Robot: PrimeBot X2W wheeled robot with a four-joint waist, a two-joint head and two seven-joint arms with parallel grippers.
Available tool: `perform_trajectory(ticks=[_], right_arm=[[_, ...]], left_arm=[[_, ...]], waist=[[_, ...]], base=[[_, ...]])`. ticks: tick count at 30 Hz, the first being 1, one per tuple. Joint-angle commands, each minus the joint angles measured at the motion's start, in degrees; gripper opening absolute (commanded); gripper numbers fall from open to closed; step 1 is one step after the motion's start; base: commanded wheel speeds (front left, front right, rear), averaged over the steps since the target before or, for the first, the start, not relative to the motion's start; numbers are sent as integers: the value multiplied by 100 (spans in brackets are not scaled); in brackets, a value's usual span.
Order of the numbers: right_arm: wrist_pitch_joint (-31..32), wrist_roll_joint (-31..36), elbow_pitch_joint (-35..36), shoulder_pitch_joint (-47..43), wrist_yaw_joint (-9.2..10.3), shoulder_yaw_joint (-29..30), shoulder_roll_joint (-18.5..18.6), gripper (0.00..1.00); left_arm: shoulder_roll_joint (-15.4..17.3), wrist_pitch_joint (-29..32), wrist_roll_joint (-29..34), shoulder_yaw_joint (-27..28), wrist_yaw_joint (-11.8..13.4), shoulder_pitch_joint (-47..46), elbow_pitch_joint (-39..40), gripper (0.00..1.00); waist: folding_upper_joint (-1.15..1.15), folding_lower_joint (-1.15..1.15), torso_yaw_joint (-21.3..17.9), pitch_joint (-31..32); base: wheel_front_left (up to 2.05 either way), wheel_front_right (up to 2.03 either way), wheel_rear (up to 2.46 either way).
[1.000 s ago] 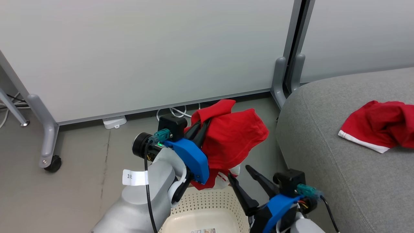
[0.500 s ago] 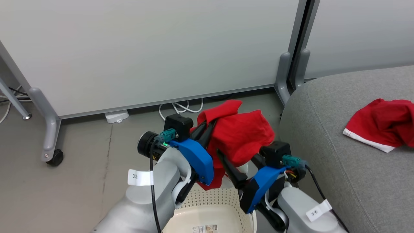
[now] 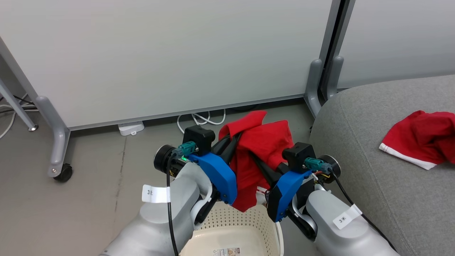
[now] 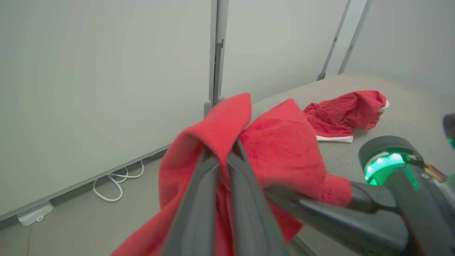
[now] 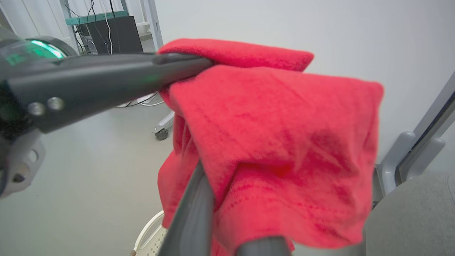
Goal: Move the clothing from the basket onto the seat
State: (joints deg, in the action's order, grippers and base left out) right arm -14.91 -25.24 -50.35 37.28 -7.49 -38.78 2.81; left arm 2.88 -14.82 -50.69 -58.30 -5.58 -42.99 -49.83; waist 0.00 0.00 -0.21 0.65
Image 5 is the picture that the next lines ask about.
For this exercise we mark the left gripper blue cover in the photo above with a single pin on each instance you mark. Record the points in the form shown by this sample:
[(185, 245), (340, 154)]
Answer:
[(21, 53)]

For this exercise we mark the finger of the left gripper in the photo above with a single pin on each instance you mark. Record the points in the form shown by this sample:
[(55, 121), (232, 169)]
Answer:
[(170, 58)]

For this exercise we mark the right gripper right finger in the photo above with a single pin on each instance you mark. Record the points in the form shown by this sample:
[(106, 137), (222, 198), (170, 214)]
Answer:
[(265, 248)]

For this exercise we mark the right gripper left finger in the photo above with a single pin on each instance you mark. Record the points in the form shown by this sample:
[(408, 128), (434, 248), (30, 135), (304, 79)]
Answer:
[(193, 220)]

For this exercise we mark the red garment with white stripe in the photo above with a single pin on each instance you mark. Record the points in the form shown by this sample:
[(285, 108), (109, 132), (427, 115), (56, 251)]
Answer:
[(284, 142)]

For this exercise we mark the grey fabric sofa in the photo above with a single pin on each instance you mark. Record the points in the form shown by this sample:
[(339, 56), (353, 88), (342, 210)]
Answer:
[(416, 220)]

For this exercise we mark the white plastic laundry basket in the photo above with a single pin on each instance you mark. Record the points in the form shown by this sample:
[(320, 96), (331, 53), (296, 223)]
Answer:
[(151, 238)]

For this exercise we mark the black computer box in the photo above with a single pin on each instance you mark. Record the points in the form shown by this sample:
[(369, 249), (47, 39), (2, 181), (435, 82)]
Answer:
[(121, 35)]

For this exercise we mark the grey partition leg with caster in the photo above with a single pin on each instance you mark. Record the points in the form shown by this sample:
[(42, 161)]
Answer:
[(166, 121)]

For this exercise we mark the black caster wheel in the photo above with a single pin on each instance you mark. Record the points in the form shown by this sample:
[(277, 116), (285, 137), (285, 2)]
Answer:
[(161, 134)]

